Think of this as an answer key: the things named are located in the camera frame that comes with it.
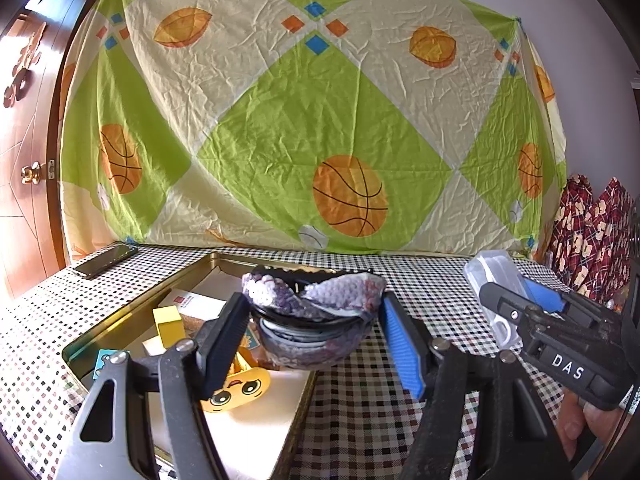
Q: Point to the person's right hand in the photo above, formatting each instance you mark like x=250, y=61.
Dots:
x=595, y=425

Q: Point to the clear plastic case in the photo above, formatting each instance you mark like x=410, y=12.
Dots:
x=492, y=272

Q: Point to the brown wooden door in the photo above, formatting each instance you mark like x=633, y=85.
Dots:
x=30, y=240

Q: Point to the black phone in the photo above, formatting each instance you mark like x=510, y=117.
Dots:
x=105, y=260

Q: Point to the yellow cube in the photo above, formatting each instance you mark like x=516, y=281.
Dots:
x=167, y=327

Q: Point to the checkered tablecloth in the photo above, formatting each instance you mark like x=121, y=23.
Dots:
x=400, y=270

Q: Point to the basketball printed green sheet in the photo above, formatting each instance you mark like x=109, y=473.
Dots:
x=300, y=110

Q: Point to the blue bear card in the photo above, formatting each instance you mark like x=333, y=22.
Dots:
x=102, y=362

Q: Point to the red bear printed cloth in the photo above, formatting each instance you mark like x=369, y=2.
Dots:
x=595, y=240

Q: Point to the yellow face toy block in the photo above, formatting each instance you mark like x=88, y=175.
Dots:
x=240, y=385

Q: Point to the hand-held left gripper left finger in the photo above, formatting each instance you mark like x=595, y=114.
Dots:
x=222, y=340

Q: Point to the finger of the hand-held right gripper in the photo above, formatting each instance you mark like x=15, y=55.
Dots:
x=500, y=300
x=545, y=296

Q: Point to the gold metal tin box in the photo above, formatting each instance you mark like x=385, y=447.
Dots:
x=125, y=310

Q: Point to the plain white block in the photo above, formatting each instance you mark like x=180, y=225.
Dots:
x=150, y=347

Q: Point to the wooden door ornament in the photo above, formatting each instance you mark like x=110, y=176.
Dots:
x=22, y=67

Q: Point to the white paper box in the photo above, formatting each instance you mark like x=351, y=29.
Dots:
x=192, y=302

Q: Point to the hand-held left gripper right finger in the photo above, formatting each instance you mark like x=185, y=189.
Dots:
x=402, y=350

